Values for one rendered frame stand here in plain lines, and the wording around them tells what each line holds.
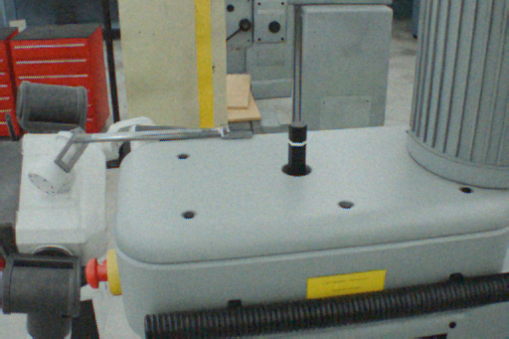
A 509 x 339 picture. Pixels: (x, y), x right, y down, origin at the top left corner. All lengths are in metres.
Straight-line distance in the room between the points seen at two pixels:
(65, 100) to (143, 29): 1.10
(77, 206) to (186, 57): 1.34
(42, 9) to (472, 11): 9.49
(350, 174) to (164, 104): 1.84
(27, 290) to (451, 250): 0.77
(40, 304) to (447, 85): 0.82
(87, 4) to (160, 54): 7.45
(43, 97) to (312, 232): 0.86
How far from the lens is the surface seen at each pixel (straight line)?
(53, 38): 5.36
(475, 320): 0.82
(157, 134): 0.81
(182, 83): 2.48
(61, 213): 1.21
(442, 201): 0.68
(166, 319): 0.63
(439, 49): 0.70
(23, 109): 1.34
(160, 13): 2.40
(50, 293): 1.15
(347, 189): 0.68
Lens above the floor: 2.22
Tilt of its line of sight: 25 degrees down
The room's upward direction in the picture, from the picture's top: straight up
